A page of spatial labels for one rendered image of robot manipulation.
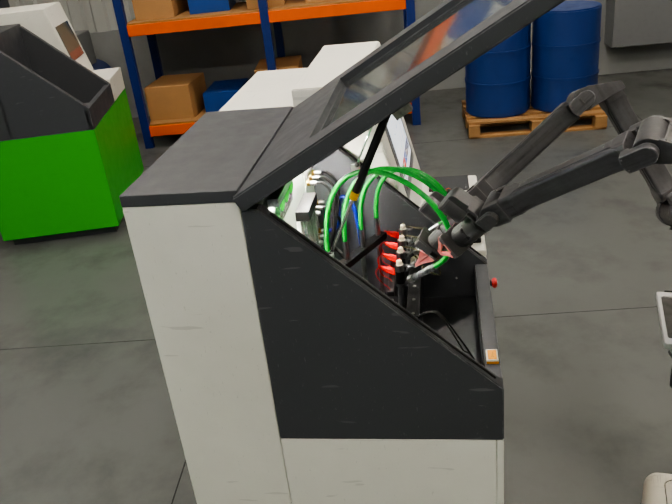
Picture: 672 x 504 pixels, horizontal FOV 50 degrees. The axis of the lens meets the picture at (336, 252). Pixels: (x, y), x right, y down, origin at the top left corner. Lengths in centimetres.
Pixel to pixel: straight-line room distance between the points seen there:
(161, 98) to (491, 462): 612
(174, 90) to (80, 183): 229
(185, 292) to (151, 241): 15
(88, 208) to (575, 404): 368
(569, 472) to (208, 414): 156
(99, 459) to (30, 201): 270
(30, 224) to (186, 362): 391
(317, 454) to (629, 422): 165
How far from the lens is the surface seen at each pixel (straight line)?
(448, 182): 296
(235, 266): 170
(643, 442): 320
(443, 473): 199
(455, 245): 176
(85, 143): 538
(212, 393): 192
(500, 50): 661
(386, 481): 202
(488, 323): 206
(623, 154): 145
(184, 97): 747
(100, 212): 554
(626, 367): 359
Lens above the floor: 205
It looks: 26 degrees down
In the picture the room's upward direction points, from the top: 7 degrees counter-clockwise
